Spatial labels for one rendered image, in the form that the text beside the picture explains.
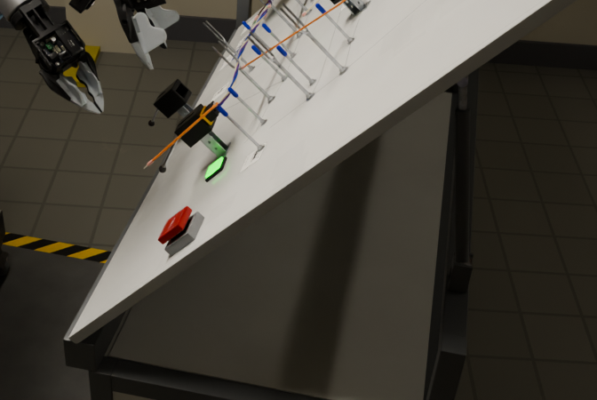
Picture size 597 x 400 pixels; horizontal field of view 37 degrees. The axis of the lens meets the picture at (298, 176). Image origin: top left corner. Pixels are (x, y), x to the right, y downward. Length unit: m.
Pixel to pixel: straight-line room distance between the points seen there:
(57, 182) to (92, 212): 0.22
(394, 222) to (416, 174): 0.19
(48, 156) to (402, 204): 1.83
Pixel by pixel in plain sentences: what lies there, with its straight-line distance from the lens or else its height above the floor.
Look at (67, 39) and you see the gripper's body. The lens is 1.59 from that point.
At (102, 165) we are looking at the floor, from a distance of 3.43.
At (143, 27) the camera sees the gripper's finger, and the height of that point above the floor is 1.31.
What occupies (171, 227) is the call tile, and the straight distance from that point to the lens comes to 1.38.
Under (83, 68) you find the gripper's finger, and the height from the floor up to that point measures 1.19.
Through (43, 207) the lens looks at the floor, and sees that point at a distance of 3.25.
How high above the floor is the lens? 1.98
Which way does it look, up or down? 36 degrees down
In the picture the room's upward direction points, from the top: 5 degrees clockwise
